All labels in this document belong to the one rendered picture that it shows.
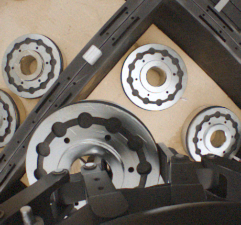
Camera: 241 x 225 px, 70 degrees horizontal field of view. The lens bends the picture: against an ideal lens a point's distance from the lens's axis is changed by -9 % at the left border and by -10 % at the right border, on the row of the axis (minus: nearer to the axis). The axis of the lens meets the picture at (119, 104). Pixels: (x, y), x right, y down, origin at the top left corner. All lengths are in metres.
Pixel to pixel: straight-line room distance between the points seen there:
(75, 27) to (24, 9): 0.10
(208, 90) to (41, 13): 0.32
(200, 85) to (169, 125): 0.09
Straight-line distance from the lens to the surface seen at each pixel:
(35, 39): 0.32
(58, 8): 0.36
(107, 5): 0.34
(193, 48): 0.31
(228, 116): 0.34
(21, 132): 0.24
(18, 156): 0.25
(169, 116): 0.33
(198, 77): 0.34
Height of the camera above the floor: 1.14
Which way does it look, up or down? 86 degrees down
